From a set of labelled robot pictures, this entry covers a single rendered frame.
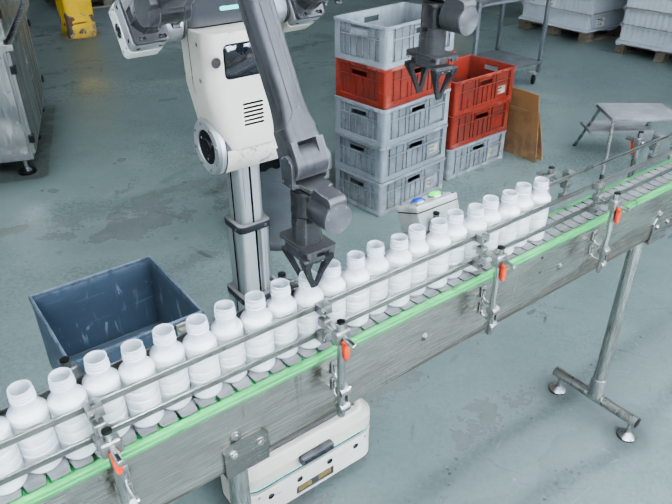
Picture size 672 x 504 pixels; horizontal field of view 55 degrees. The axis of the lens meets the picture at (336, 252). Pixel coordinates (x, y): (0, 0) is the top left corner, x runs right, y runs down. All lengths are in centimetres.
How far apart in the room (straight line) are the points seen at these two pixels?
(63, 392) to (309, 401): 51
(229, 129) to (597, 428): 179
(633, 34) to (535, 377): 559
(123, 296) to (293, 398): 66
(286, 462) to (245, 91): 114
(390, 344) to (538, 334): 171
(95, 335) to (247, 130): 68
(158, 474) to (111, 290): 67
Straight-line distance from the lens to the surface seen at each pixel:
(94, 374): 113
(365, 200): 396
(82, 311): 180
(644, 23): 787
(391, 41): 356
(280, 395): 131
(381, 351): 144
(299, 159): 111
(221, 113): 171
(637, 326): 331
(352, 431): 226
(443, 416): 262
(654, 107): 493
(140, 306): 186
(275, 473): 213
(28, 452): 117
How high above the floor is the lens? 185
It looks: 31 degrees down
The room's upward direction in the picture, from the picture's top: straight up
